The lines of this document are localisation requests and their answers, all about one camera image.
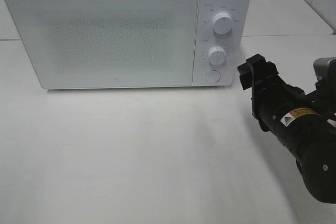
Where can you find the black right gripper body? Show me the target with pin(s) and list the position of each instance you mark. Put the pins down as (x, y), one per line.
(286, 111)

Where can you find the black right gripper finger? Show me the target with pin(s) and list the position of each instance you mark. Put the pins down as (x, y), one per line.
(270, 71)
(245, 76)

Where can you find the round white door button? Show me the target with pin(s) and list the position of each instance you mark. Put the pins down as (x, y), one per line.
(213, 76)

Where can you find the white microwave door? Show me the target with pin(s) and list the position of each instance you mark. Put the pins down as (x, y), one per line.
(108, 43)

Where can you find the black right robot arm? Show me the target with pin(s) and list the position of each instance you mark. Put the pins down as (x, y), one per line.
(315, 161)

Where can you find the lower white microwave knob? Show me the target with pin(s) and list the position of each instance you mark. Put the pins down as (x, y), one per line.
(216, 55)

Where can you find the white microwave knob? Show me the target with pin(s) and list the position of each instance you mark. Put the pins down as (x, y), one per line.
(216, 55)
(222, 22)

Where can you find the upper white microwave knob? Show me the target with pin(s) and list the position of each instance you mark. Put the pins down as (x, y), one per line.
(222, 22)

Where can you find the white adjacent table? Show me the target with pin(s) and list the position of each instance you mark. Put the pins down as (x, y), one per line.
(283, 18)

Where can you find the white microwave oven body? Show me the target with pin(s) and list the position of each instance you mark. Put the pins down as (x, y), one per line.
(206, 38)

